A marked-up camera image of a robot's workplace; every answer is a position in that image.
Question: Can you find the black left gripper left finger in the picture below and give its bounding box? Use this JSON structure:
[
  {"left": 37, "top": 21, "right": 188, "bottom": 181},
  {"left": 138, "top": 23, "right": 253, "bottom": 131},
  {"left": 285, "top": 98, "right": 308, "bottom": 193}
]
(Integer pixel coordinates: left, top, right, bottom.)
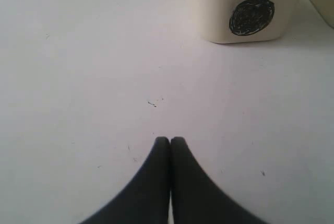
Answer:
[{"left": 83, "top": 137, "right": 171, "bottom": 223}]

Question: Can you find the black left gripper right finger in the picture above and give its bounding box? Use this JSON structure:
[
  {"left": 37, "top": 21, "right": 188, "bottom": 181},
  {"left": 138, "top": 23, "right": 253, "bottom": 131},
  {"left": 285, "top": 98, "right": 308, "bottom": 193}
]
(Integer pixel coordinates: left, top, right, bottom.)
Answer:
[{"left": 171, "top": 137, "right": 265, "bottom": 223}]

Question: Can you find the cream bin with circle mark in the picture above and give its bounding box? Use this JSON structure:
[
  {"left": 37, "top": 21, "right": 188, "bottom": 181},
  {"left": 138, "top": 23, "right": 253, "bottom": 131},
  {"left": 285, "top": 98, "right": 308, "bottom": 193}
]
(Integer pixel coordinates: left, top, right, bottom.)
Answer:
[{"left": 186, "top": 0, "right": 299, "bottom": 44}]

